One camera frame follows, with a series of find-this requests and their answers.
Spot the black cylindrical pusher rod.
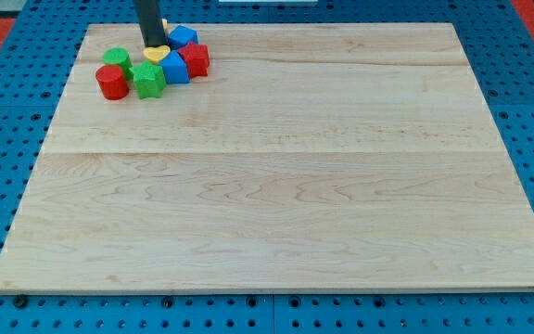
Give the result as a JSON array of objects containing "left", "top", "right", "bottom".
[{"left": 133, "top": 0, "right": 168, "bottom": 47}]

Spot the yellow hexagon block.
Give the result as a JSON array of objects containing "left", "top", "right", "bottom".
[{"left": 161, "top": 19, "right": 170, "bottom": 35}]

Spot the blue cube block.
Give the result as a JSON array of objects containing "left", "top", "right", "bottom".
[{"left": 159, "top": 51, "right": 190, "bottom": 84}]

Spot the blue pentagon block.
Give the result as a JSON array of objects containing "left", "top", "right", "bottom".
[{"left": 168, "top": 25, "right": 198, "bottom": 50}]

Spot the yellow heart block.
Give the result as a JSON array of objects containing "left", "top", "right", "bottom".
[{"left": 143, "top": 45, "right": 171, "bottom": 65}]

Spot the green cylinder block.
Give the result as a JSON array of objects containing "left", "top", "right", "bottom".
[{"left": 102, "top": 47, "right": 133, "bottom": 81}]

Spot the red star block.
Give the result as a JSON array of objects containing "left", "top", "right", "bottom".
[{"left": 177, "top": 42, "right": 210, "bottom": 79}]

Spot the green star block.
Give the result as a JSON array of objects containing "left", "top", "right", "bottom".
[{"left": 130, "top": 60, "right": 166, "bottom": 99}]

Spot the red cylinder block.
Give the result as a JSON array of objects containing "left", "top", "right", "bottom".
[{"left": 95, "top": 65, "right": 129, "bottom": 100}]

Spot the light wooden board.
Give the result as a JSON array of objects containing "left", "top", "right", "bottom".
[{"left": 0, "top": 23, "right": 534, "bottom": 295}]

